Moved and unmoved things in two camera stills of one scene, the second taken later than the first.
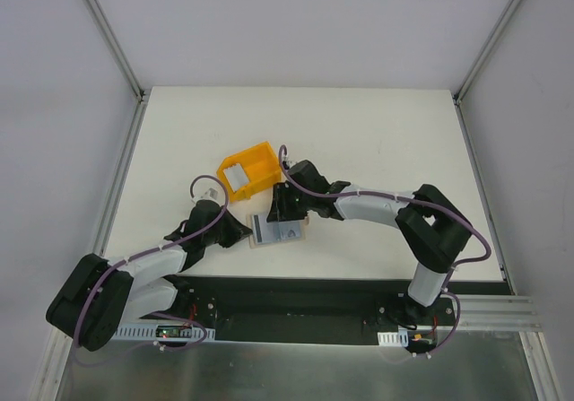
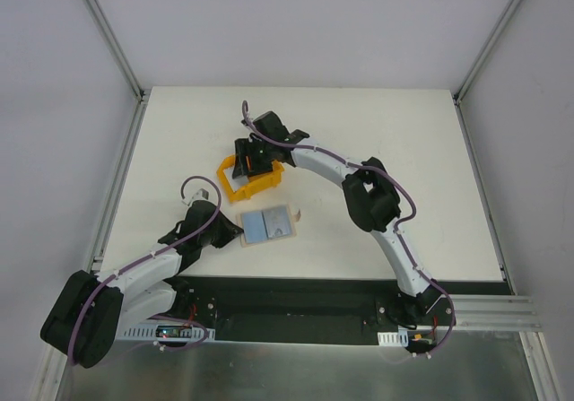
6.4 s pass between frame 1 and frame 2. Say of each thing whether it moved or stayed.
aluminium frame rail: stayed
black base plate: stayed
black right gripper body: moved
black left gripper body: stayed
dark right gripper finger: moved
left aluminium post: stayed
